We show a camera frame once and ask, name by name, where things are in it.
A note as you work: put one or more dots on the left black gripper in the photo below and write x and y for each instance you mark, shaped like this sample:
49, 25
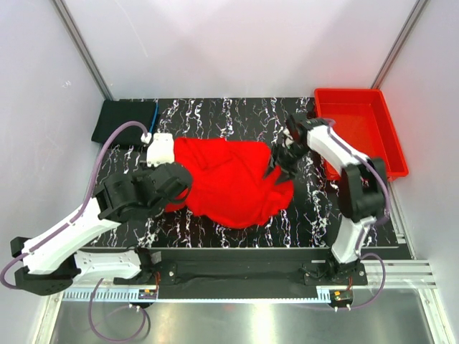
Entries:
153, 170

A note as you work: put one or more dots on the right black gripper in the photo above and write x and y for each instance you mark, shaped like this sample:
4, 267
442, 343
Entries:
275, 158

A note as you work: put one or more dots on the red t shirt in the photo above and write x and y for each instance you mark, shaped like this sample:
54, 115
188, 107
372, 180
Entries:
229, 184

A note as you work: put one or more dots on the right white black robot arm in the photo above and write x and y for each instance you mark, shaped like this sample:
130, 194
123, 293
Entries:
363, 194

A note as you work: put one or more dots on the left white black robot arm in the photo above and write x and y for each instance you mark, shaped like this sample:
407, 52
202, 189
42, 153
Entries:
53, 261

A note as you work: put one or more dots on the folded black t shirt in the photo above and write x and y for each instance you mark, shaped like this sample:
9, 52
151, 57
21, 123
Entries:
115, 113

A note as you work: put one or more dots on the red plastic bin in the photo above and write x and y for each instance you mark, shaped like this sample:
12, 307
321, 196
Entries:
363, 120

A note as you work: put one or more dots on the left small electronics board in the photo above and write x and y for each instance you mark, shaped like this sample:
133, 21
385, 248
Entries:
148, 294

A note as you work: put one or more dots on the small electronics board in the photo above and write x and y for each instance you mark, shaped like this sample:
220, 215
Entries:
342, 295
148, 294

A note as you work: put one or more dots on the right small electronics board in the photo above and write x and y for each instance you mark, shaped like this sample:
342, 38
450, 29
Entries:
342, 295

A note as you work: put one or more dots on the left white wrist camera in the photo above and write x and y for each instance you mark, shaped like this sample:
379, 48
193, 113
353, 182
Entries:
160, 148

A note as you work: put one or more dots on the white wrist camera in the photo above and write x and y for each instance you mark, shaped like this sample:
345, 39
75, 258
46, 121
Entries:
287, 136
160, 148

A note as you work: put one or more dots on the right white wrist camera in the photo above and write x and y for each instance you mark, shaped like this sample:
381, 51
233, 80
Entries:
287, 136

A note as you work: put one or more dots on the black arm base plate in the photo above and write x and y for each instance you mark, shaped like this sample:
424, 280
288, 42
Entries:
239, 287

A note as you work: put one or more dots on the white slotted cable duct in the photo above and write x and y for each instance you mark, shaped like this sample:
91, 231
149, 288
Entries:
130, 294

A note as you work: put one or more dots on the aluminium table edge rail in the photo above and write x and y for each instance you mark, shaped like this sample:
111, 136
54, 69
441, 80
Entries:
318, 273

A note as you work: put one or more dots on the left aluminium frame post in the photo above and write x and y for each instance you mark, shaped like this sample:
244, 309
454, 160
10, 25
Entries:
72, 29

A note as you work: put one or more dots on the aluminium frame post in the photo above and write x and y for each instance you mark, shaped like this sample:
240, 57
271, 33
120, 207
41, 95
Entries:
404, 34
72, 29

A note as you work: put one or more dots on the right aluminium frame post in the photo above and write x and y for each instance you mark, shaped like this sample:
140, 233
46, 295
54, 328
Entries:
404, 34

